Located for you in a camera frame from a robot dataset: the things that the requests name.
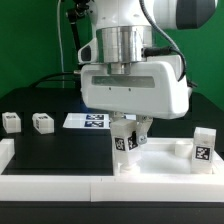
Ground black cables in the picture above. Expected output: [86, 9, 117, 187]
[29, 70, 84, 89]

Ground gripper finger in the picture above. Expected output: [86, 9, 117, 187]
[136, 115, 153, 144]
[111, 112, 125, 122]

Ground white U-shaped obstacle fence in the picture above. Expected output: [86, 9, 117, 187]
[0, 139, 224, 202]

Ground white marker tag plate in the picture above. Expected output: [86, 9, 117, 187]
[63, 113, 112, 130]

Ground white cable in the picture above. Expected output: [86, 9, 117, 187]
[56, 0, 66, 89]

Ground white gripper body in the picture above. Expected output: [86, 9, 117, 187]
[78, 40, 190, 119]

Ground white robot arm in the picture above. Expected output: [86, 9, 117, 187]
[78, 0, 218, 144]

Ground white square table top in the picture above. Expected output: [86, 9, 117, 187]
[112, 137, 224, 177]

